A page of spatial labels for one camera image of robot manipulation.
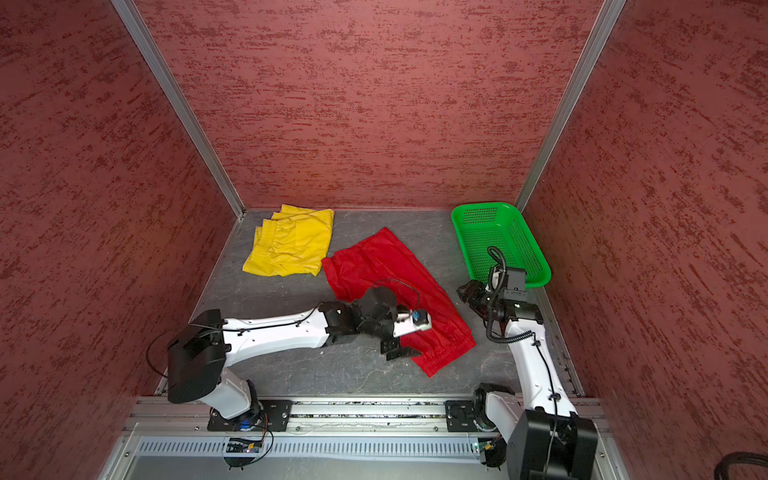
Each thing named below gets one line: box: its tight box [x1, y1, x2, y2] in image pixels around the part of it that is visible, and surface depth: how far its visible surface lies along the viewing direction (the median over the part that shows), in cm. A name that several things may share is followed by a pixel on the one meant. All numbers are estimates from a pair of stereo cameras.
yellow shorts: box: [243, 204, 334, 277], surface depth 109 cm
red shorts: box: [322, 227, 476, 377], surface depth 101 cm
